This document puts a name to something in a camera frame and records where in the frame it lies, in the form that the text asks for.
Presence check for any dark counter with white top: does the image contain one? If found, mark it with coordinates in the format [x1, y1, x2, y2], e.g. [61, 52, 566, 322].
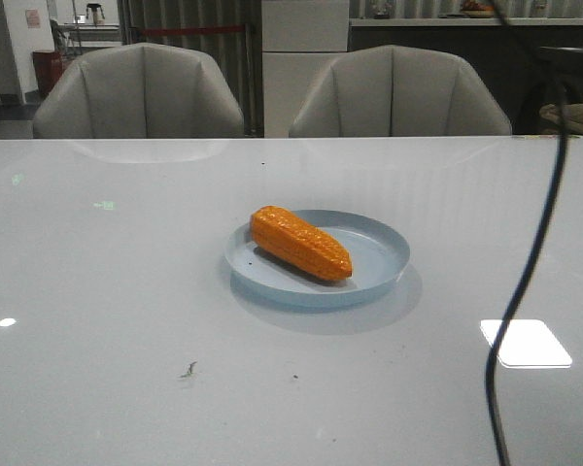
[349, 17, 583, 134]

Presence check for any fruit bowl on counter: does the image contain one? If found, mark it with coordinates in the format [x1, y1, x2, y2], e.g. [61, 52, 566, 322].
[460, 0, 495, 18]

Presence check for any red bin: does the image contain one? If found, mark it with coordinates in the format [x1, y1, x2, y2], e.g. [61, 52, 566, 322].
[32, 50, 73, 98]

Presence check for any left grey upholstered chair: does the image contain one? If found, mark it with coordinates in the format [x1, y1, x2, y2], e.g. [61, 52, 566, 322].
[33, 43, 244, 139]

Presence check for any black dangling cable right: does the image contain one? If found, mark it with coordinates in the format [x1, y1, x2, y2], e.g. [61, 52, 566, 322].
[484, 0, 570, 466]

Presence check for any light blue round plate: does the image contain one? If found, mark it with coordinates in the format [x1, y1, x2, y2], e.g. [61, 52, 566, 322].
[224, 210, 410, 309]

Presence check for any grey upholstered chair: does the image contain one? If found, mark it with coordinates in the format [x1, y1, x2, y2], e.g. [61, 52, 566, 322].
[289, 45, 512, 138]
[33, 43, 244, 139]

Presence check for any brown cushion at right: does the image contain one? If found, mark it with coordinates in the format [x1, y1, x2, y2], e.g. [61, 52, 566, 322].
[539, 103, 583, 136]

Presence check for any white cabinet with drawers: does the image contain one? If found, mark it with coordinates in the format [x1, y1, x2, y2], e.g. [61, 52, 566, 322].
[261, 1, 350, 138]

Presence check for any pink wall notice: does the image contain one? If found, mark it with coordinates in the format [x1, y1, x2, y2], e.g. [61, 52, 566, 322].
[25, 9, 41, 29]

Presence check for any right grey upholstered chair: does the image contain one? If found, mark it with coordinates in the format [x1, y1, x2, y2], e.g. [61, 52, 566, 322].
[289, 45, 512, 138]

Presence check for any orange plastic corn cob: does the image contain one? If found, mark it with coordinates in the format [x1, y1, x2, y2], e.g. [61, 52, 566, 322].
[249, 206, 353, 282]

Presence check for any red barrier belt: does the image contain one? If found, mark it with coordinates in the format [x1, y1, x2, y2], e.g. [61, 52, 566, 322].
[137, 24, 246, 37]

